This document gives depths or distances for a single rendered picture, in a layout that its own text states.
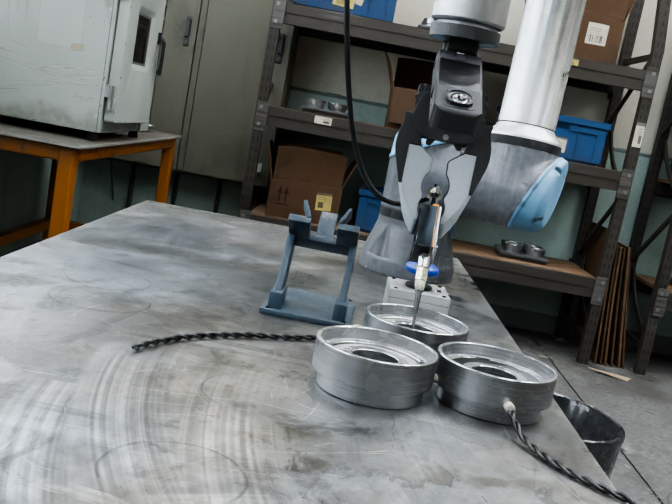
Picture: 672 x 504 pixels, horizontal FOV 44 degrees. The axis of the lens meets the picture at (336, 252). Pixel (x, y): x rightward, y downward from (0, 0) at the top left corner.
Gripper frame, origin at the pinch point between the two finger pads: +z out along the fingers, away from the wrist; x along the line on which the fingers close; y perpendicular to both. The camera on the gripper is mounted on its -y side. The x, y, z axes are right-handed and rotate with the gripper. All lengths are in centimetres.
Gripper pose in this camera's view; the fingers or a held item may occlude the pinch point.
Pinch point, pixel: (427, 224)
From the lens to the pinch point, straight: 85.6
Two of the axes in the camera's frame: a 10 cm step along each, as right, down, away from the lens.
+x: -9.8, -1.9, 0.4
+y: 0.7, -1.5, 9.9
